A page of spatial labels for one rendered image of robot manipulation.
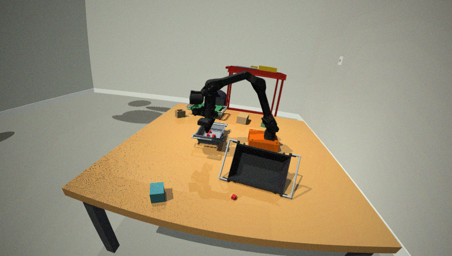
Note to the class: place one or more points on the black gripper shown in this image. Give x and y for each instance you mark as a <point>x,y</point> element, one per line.
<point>208,120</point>

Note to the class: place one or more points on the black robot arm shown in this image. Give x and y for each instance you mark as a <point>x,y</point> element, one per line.
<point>209,93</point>

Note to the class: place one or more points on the small teal cube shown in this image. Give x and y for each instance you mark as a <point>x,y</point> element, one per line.
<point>157,194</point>

